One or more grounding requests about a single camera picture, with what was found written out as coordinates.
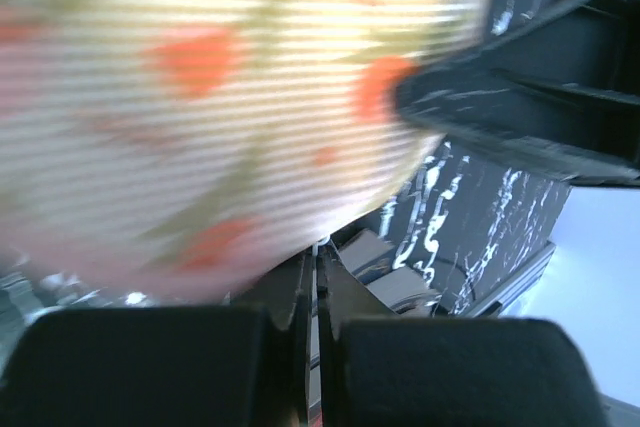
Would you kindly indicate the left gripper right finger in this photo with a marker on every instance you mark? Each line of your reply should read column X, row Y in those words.
column 382, row 369

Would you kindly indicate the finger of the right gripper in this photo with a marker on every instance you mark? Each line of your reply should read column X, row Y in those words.
column 557, row 95

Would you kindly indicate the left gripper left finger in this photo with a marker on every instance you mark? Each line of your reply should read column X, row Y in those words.
column 245, row 363

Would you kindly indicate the pink patterned mesh laundry bag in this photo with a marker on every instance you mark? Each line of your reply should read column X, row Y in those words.
column 183, row 147

